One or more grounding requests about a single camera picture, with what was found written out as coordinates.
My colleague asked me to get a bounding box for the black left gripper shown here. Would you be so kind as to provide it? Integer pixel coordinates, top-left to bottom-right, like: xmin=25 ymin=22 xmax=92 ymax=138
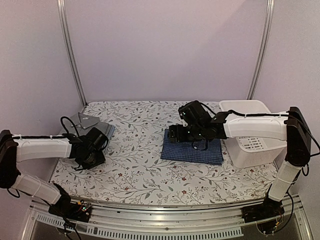
xmin=79 ymin=149 xmax=106 ymax=170

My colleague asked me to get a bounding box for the light blue shirt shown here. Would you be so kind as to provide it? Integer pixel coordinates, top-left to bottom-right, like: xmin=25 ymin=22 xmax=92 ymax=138
xmin=108 ymin=124 xmax=116 ymax=139

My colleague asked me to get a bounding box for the floral white tablecloth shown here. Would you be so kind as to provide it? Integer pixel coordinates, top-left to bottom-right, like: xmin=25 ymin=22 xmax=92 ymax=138
xmin=50 ymin=101 xmax=277 ymax=206

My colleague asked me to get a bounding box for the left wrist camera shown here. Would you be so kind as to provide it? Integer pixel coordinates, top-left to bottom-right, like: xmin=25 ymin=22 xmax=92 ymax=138
xmin=84 ymin=127 xmax=109 ymax=151

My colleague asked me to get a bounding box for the blue checked long sleeve shirt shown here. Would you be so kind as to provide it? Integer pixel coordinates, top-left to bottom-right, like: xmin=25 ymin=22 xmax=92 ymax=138
xmin=160 ymin=129 xmax=224 ymax=166

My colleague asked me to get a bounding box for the aluminium frame post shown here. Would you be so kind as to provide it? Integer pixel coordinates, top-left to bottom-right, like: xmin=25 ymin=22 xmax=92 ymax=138
xmin=246 ymin=0 xmax=275 ymax=100
xmin=56 ymin=0 xmax=88 ymax=107

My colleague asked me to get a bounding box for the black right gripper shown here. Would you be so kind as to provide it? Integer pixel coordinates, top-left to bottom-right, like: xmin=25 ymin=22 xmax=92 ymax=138
xmin=167 ymin=124 xmax=205 ymax=143

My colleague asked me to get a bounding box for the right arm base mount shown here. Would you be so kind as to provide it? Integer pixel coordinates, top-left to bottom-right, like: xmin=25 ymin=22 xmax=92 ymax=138
xmin=241 ymin=198 xmax=285 ymax=223

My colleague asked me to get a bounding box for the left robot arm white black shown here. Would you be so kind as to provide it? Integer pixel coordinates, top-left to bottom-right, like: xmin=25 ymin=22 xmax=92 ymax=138
xmin=0 ymin=127 xmax=109 ymax=217

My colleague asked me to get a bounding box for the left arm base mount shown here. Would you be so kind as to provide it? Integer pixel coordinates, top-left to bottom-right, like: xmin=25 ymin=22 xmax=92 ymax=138
xmin=48 ymin=200 xmax=92 ymax=223

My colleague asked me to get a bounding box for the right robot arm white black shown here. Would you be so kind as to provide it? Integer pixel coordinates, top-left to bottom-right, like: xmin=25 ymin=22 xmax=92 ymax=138
xmin=168 ymin=106 xmax=312 ymax=218

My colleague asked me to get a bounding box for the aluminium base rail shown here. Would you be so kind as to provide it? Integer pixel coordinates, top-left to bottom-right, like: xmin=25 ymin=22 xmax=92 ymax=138
xmin=21 ymin=194 xmax=315 ymax=240

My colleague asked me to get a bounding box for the white plastic basket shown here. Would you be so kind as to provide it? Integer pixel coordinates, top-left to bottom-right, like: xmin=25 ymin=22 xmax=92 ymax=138
xmin=219 ymin=100 xmax=287 ymax=168

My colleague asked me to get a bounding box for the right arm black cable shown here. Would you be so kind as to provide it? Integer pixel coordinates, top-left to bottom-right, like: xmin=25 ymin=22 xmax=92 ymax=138
xmin=287 ymin=112 xmax=320 ymax=157

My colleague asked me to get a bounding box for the right aluminium frame post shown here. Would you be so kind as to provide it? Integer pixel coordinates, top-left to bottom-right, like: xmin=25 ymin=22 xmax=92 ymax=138
xmin=246 ymin=0 xmax=275 ymax=100

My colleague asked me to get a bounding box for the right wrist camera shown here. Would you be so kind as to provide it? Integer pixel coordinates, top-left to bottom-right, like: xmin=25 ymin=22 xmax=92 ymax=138
xmin=178 ymin=100 xmax=212 ymax=126

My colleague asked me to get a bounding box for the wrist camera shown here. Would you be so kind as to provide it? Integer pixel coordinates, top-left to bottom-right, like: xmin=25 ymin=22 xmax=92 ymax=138
xmin=84 ymin=127 xmax=109 ymax=151
xmin=178 ymin=100 xmax=212 ymax=126

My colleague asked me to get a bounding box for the grey shirt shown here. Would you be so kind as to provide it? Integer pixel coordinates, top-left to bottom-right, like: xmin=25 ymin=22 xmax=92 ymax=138
xmin=69 ymin=112 xmax=110 ymax=137

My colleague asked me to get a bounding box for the left aluminium frame post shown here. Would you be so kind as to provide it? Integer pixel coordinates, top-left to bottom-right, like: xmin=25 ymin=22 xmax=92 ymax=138
xmin=56 ymin=0 xmax=88 ymax=107

